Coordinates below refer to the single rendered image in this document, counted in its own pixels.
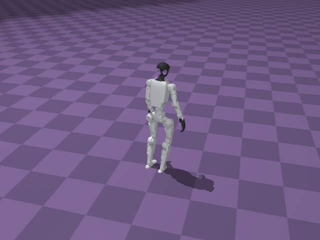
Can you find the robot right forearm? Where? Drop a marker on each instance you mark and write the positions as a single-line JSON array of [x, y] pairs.
[[178, 111]]

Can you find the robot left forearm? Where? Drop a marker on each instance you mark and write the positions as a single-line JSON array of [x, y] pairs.
[[149, 106]]

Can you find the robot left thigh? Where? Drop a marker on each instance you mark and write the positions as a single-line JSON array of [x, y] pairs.
[[153, 127]]

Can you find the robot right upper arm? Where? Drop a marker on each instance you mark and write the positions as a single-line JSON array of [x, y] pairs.
[[173, 94]]

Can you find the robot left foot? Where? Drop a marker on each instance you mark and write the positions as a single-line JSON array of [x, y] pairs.
[[152, 163]]

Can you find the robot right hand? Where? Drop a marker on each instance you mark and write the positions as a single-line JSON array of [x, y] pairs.
[[182, 124]]

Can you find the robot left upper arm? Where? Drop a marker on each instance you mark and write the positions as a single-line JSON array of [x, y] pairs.
[[147, 92]]

